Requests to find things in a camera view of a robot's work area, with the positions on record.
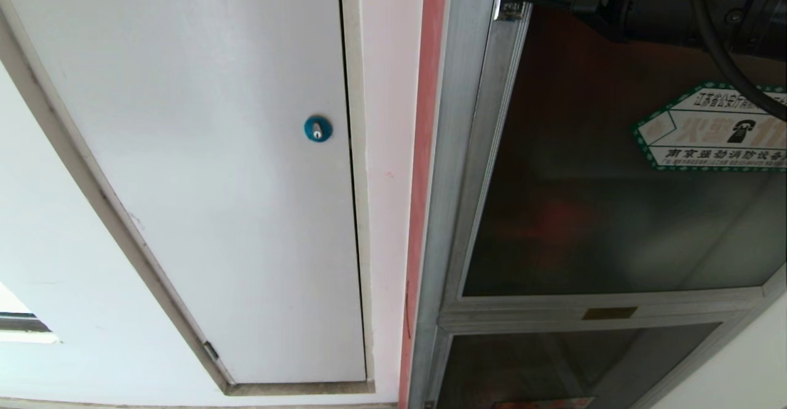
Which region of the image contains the glass fire cabinet door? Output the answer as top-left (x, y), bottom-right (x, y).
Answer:
top-left (407, 0), bottom-right (787, 409)

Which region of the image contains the red cabinet edge strip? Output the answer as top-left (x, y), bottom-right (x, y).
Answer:
top-left (398, 0), bottom-right (450, 409)

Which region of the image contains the large dark glass cabinet door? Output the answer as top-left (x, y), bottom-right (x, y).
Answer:
top-left (444, 0), bottom-right (787, 312)

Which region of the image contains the blue round door lock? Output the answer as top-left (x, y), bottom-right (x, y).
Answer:
top-left (304, 114), bottom-right (333, 143)

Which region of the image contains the white access panel door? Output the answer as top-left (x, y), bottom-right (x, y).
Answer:
top-left (0, 0), bottom-right (376, 396)

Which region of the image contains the small dark glass cabinet door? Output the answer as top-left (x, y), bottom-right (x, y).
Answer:
top-left (433, 322), bottom-right (758, 409)

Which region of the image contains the white flush access door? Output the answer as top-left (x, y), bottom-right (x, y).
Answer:
top-left (0, 0), bottom-right (368, 384)

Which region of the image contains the green and white sticker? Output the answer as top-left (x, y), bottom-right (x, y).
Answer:
top-left (631, 81), bottom-right (787, 172)

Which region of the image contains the small brass plate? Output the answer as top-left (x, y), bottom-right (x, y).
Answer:
top-left (582, 306), bottom-right (639, 321)

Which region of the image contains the black cable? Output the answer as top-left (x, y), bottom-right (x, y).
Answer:
top-left (689, 0), bottom-right (787, 122)

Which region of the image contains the window frame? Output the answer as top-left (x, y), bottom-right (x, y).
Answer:
top-left (0, 281), bottom-right (62, 344)

